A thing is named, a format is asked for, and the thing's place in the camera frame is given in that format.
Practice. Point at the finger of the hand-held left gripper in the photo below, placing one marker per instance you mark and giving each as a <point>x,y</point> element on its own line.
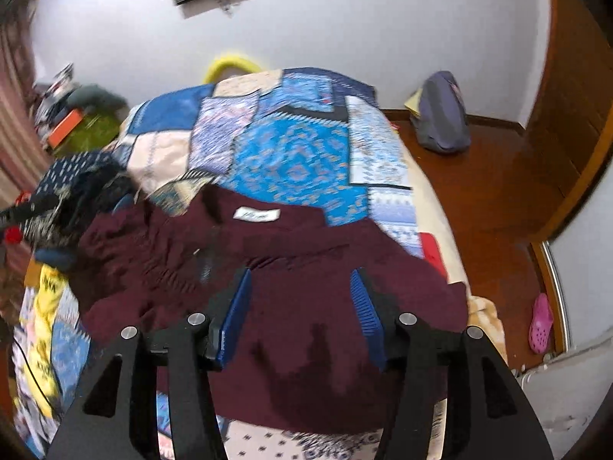
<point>28,209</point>

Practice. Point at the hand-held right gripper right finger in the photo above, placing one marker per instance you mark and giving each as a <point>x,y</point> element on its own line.
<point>366,316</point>

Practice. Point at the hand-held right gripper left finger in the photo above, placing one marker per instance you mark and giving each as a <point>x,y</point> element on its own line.
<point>234,316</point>

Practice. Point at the red plush toy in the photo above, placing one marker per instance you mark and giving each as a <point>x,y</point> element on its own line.
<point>12,235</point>

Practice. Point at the black patterned cloth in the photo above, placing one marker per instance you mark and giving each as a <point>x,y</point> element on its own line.
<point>72,177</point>

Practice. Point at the yellow printed cloth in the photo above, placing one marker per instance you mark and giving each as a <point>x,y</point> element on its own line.
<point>48,297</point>

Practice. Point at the orange box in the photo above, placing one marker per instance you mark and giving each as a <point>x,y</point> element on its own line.
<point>64,127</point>

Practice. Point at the striped red curtain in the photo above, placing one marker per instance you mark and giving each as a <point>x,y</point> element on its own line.
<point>17,105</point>

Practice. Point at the grey pillow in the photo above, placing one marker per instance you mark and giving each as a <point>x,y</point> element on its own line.
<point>98,98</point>

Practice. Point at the pink clog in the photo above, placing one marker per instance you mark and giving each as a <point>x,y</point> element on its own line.
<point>541,323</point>

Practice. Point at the grey backpack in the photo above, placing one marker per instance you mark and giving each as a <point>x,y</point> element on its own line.
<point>443,115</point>

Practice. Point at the white appliance with stickers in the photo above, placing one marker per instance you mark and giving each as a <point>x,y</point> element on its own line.
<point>565,402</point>

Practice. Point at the yellow bag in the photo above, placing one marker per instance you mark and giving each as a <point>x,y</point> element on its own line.
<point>413,103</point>

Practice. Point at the wooden door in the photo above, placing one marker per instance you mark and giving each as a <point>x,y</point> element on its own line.
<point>570,105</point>

